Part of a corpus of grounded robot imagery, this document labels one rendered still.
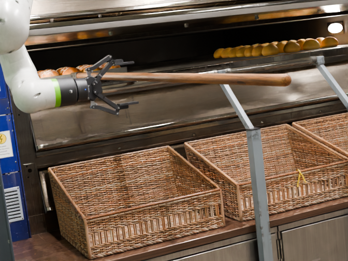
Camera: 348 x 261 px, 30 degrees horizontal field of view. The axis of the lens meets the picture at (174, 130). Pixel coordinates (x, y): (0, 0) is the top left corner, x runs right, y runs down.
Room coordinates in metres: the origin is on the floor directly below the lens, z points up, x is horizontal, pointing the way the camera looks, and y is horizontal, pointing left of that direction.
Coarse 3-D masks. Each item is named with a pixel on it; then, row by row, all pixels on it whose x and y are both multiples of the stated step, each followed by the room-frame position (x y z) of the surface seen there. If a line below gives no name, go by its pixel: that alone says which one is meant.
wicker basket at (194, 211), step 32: (96, 160) 2.71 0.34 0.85; (128, 160) 2.76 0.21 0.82; (160, 160) 2.82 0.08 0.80; (64, 192) 2.42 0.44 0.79; (96, 192) 2.67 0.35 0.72; (128, 192) 2.72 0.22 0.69; (192, 192) 2.66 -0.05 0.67; (64, 224) 2.50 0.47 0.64; (96, 224) 2.22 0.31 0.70; (128, 224) 2.27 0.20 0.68; (160, 224) 2.53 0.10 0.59; (192, 224) 2.37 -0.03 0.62; (224, 224) 2.42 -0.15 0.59; (96, 256) 2.22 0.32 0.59
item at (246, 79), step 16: (128, 80) 2.45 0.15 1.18; (144, 80) 2.30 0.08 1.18; (160, 80) 2.16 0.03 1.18; (176, 80) 2.05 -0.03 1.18; (192, 80) 1.94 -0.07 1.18; (208, 80) 1.84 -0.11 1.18; (224, 80) 1.76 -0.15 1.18; (240, 80) 1.68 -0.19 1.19; (256, 80) 1.61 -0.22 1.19; (272, 80) 1.54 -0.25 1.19; (288, 80) 1.51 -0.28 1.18
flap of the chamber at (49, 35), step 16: (336, 0) 3.09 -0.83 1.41; (176, 16) 2.77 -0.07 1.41; (192, 16) 2.79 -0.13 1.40; (208, 16) 2.82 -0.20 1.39; (224, 16) 2.86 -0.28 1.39; (240, 16) 2.93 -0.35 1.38; (272, 16) 3.10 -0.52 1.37; (288, 16) 3.19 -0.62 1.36; (32, 32) 2.52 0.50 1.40; (48, 32) 2.55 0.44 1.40; (64, 32) 2.57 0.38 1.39; (80, 32) 2.62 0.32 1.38; (96, 32) 2.69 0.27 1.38; (128, 32) 2.83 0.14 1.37; (144, 32) 2.90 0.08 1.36
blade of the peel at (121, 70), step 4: (112, 68) 3.24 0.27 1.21; (116, 68) 3.24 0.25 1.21; (120, 68) 3.25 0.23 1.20; (124, 68) 3.26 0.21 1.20; (112, 72) 3.23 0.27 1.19; (116, 72) 3.24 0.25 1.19; (120, 72) 3.25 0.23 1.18; (52, 76) 3.11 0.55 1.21; (56, 76) 3.12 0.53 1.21; (60, 76) 3.13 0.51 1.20; (64, 76) 3.14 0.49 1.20; (68, 76) 3.14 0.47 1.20
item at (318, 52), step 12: (336, 48) 3.26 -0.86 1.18; (240, 60) 3.11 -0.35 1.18; (252, 60) 3.07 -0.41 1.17; (264, 60) 3.10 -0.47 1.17; (276, 60) 3.12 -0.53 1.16; (156, 72) 2.88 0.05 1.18; (168, 72) 2.90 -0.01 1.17; (180, 72) 2.92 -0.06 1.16; (192, 72) 2.95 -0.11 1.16; (108, 84) 2.79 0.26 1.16
